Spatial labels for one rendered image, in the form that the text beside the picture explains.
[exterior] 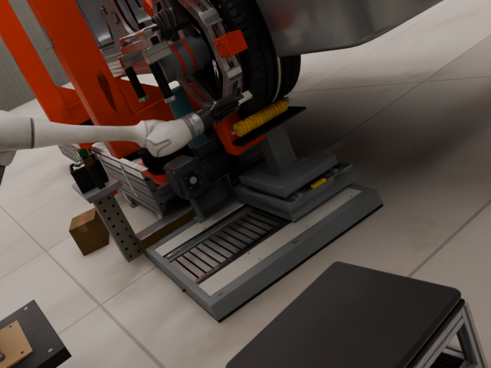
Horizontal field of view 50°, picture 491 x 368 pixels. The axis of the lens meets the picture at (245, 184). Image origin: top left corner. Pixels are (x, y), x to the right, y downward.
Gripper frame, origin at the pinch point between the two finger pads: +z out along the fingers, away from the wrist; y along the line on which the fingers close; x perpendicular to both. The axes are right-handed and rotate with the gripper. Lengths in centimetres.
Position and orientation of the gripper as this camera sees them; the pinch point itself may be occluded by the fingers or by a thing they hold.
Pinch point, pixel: (242, 97)
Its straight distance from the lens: 203.2
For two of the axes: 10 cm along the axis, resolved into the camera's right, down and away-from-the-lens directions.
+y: 0.5, -5.0, -8.6
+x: -6.0, -7.1, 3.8
